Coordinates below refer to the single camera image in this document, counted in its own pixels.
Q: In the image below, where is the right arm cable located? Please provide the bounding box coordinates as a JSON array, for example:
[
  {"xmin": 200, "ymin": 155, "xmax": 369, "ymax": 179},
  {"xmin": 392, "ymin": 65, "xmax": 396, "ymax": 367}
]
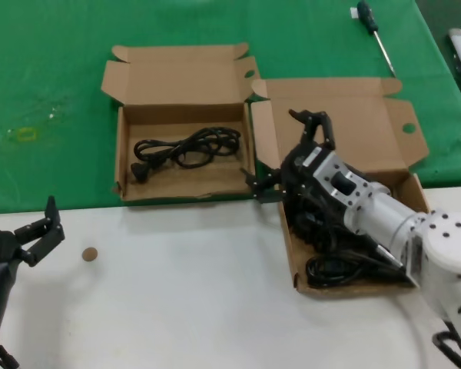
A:
[{"xmin": 432, "ymin": 329, "xmax": 461, "ymax": 369}]

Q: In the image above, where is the black power cable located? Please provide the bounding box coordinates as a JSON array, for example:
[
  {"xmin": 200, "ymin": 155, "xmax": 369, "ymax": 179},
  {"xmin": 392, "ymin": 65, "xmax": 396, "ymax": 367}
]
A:
[{"xmin": 130, "ymin": 128, "xmax": 242, "ymax": 184}]

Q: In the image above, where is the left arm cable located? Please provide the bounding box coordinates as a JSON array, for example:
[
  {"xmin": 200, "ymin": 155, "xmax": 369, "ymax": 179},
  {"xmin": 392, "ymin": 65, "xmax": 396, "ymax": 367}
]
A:
[{"xmin": 0, "ymin": 340, "xmax": 19, "ymax": 369}]

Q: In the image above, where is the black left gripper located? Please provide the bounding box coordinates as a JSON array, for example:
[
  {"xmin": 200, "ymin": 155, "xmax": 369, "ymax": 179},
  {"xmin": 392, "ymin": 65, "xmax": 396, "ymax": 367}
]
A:
[{"xmin": 0, "ymin": 195, "xmax": 66, "ymax": 268}]

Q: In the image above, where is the tangle of black power cables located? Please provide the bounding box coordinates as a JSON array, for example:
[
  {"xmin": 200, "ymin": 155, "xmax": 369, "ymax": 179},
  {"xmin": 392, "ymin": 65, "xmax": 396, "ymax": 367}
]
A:
[{"xmin": 286, "ymin": 184, "xmax": 370, "ymax": 257}]

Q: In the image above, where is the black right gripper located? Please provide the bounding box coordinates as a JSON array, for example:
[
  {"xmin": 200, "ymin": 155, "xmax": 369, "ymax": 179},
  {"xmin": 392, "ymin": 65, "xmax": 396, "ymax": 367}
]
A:
[{"xmin": 240, "ymin": 109, "xmax": 337, "ymax": 217}]

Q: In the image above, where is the brown cardboard box frayed rim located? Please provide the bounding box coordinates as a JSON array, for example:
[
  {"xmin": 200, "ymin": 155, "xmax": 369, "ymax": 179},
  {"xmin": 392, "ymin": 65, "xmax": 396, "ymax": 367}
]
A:
[{"xmin": 101, "ymin": 42, "xmax": 261, "ymax": 201}]

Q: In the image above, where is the open brown cardboard box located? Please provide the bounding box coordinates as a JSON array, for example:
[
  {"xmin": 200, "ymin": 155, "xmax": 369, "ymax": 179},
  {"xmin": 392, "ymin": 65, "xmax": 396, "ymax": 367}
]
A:
[{"xmin": 249, "ymin": 76, "xmax": 431, "ymax": 297}]

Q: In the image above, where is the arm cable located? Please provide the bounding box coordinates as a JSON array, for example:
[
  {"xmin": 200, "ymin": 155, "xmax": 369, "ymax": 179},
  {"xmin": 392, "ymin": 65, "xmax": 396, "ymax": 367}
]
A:
[
  {"xmin": 0, "ymin": 340, "xmax": 19, "ymax": 369},
  {"xmin": 432, "ymin": 329, "xmax": 461, "ymax": 369}
]

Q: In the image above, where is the coiled black cable with plug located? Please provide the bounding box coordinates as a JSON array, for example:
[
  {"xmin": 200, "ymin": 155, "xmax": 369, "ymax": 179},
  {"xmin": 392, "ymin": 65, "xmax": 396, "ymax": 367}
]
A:
[{"xmin": 305, "ymin": 253, "xmax": 412, "ymax": 288}]

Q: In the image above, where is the green table cloth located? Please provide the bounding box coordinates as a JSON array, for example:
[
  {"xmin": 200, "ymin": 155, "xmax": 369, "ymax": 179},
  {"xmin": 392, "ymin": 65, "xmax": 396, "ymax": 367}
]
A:
[{"xmin": 0, "ymin": 0, "xmax": 461, "ymax": 215}]

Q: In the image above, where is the green-black handled screwdriver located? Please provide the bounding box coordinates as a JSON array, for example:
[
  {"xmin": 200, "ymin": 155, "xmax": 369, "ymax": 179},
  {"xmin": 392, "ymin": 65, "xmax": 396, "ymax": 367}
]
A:
[{"xmin": 356, "ymin": 0, "xmax": 396, "ymax": 77}]

